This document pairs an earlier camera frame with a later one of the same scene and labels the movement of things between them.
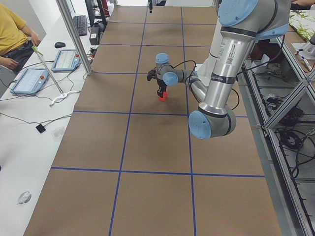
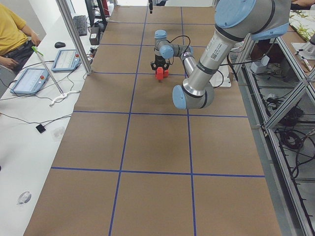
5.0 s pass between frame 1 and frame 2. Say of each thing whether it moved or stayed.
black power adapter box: stayed
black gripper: moved
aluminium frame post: stayed
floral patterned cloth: stayed
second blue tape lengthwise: stayed
